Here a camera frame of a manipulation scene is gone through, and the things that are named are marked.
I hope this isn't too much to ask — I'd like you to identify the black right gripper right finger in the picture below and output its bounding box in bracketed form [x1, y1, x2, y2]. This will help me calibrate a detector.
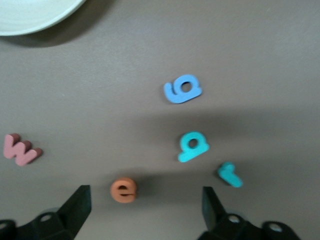
[197, 186, 301, 240]

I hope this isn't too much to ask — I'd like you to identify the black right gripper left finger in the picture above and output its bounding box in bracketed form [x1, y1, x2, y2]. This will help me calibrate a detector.
[0, 184, 92, 240]

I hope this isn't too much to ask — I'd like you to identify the teal foam letter r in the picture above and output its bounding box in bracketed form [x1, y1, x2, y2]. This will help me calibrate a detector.
[216, 161, 244, 188]

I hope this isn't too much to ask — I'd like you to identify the orange foam letter e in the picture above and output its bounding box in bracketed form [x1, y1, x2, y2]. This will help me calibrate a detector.
[109, 177, 138, 204]

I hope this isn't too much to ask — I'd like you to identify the teal foam letter d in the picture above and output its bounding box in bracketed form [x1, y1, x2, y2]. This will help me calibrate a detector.
[177, 131, 210, 163]

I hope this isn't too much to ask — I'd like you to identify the red foam letter w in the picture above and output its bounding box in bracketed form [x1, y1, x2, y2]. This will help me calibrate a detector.
[2, 133, 43, 167]

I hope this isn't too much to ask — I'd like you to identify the blue foam letter g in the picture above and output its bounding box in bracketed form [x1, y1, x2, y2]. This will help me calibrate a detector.
[163, 74, 203, 105]

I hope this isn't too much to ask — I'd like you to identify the white plate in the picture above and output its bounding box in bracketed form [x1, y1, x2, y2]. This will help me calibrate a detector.
[0, 0, 87, 36]

